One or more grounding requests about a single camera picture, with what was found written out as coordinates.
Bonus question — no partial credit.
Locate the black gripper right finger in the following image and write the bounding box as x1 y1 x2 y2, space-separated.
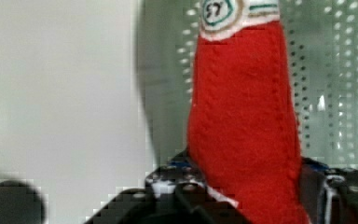
300 158 358 224

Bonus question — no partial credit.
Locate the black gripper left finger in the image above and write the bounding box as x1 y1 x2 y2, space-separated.
84 150 249 224

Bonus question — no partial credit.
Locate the red felt ketchup bottle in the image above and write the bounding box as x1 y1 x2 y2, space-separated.
187 0 310 224

